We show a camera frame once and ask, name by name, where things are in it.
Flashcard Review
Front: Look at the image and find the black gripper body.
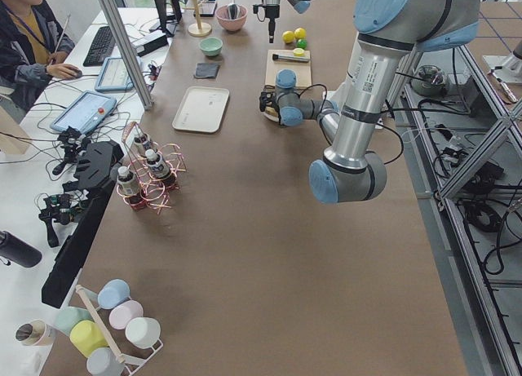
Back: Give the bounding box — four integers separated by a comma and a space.
262, 4, 280, 20

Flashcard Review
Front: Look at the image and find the white round plate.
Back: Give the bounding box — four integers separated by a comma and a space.
263, 108, 280, 123

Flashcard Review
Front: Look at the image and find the cream serving tray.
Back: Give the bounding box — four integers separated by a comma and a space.
172, 86, 229, 134

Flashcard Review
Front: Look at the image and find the green lime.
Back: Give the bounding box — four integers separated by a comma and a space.
296, 38, 307, 50

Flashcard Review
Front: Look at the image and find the steel scoop in bowl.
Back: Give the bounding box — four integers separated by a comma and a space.
227, 2, 241, 20

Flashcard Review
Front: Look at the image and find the pink bowl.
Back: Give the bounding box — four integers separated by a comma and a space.
215, 4, 249, 33

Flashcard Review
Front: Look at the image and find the bamboo cutting board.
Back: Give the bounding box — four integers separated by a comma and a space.
265, 49, 312, 88

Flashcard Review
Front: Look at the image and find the mint green bowl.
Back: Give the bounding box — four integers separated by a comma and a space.
199, 38, 223, 57

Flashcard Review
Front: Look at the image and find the wooden stand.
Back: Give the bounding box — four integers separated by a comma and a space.
186, 0, 212, 38

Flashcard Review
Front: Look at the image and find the grey folded cloth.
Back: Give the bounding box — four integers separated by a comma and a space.
194, 63, 220, 79

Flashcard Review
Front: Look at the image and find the black monitor stand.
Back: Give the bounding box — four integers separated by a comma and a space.
153, 0, 182, 38

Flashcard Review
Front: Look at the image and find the blue teach pendant far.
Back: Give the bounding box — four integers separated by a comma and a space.
95, 57, 134, 93

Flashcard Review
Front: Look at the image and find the blue teach pendant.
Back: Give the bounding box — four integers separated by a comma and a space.
95, 57, 134, 93
50, 91, 117, 135

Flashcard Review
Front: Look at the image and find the black keyboard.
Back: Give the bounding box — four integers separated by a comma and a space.
82, 26, 116, 67

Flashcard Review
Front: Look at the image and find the tea bottle back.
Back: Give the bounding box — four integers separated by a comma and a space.
133, 134, 154, 157

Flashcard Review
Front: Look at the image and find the tea bottle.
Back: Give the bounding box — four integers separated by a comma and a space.
133, 134, 154, 157
145, 149, 170, 179
117, 166, 139, 197

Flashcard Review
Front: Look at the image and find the tea bottle middle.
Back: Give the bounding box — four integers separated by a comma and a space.
145, 149, 170, 179

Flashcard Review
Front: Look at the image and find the blue teach pendant near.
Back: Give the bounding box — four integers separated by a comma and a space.
50, 91, 117, 135

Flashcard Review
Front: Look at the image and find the tea bottle front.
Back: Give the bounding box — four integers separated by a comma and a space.
117, 166, 139, 197

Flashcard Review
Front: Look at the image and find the black monitor back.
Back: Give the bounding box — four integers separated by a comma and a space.
41, 140, 124, 308

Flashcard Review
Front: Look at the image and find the black leader gripper device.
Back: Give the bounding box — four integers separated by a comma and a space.
52, 126, 91, 175

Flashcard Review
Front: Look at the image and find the seated person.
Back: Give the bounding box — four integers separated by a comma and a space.
1, 0, 79, 112

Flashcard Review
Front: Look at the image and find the blue cup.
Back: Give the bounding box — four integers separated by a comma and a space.
97, 279, 131, 310

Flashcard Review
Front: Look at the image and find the pink cup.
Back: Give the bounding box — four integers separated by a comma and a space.
108, 299, 144, 330

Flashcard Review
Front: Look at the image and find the white cup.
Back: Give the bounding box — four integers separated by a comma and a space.
125, 316, 161, 349

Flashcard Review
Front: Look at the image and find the black thermos bottle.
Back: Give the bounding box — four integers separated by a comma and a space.
1, 231, 42, 268

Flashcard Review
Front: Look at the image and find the green cup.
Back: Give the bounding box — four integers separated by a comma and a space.
54, 306, 93, 336

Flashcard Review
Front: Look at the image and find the white cup rack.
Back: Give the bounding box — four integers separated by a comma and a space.
75, 285, 164, 375

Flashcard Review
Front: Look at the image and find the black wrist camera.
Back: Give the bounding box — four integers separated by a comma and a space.
259, 91, 278, 116
253, 4, 265, 22

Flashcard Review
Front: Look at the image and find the aluminium frame post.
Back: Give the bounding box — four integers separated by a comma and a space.
98, 0, 153, 110

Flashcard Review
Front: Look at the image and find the copper wire bottle rack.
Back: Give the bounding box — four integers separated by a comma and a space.
116, 121, 187, 214

